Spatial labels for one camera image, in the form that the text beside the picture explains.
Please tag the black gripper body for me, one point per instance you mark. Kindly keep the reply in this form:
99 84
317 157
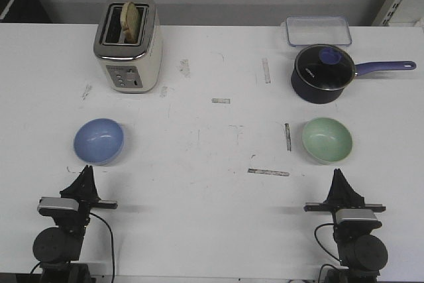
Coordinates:
86 205
334 206

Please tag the black box background left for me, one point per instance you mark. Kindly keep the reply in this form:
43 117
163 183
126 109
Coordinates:
23 11

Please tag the blue bowl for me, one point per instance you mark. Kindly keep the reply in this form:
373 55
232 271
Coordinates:
99 141

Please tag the glass pot lid blue knob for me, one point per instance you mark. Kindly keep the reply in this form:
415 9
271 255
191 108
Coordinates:
324 66

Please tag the dark blue saucepan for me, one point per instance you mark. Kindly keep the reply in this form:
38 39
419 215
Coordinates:
320 96

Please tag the cream two-slot toaster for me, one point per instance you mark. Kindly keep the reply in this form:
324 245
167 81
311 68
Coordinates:
129 68

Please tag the bread slice in toaster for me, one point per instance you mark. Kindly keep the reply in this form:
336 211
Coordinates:
130 22

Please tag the green bowl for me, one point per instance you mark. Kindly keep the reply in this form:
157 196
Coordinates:
326 140

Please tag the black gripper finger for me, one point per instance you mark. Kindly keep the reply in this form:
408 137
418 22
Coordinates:
340 190
83 187

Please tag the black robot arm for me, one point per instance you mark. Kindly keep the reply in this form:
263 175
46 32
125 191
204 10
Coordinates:
361 255
57 249

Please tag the clear plastic food container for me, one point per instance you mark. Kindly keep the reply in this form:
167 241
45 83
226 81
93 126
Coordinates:
308 30

